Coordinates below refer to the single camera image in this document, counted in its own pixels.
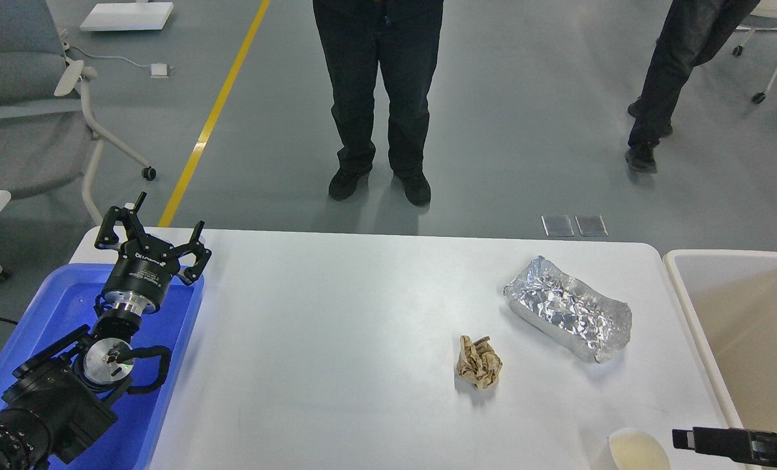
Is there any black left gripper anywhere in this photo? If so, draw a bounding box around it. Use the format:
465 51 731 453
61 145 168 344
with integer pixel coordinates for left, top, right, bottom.
94 191 212 315

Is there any white paper cup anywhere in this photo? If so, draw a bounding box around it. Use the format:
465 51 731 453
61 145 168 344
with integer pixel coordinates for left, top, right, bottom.
590 427 672 469

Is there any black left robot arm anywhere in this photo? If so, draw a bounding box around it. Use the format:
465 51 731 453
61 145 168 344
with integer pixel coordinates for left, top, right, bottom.
0 193 211 469

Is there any blue plastic bin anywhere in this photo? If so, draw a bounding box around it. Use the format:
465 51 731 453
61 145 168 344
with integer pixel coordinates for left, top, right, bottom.
0 262 205 470

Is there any grey office chair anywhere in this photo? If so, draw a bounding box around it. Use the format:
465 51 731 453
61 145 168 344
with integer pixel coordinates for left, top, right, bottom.
0 1 157 222

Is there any white power adapter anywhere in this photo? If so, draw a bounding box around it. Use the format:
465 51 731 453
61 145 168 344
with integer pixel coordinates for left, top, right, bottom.
149 63 170 78

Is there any person in black clothes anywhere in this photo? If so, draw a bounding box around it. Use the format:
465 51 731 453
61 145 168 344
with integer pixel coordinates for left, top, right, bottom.
312 0 445 208

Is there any crumpled brown paper ball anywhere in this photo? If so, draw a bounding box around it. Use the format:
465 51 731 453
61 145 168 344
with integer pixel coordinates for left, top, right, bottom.
455 334 504 390

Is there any crumpled aluminium foil tray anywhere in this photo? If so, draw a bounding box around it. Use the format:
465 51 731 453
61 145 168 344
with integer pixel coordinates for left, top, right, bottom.
502 256 633 364

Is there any left metal floor plate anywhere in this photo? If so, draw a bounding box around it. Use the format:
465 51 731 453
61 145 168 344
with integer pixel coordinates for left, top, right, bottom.
542 215 574 238

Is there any metal floor plate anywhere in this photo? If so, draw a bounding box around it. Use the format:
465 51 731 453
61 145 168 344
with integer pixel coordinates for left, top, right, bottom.
542 215 574 238
574 215 608 237

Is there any right metal floor plate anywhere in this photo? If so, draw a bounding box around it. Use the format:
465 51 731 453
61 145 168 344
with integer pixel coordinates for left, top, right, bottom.
574 215 608 237

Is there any beige plastic bin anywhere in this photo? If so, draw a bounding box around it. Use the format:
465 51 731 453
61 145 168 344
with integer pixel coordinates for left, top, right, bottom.
663 249 777 433

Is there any white chair with castors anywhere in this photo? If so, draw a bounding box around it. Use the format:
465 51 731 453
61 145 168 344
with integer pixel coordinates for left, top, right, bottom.
731 0 777 104

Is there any white adapter cable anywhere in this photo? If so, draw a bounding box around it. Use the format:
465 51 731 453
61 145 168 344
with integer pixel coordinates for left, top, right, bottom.
62 40 154 70

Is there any white flat base plate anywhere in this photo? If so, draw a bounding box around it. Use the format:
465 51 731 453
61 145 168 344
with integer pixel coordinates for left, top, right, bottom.
79 1 174 32

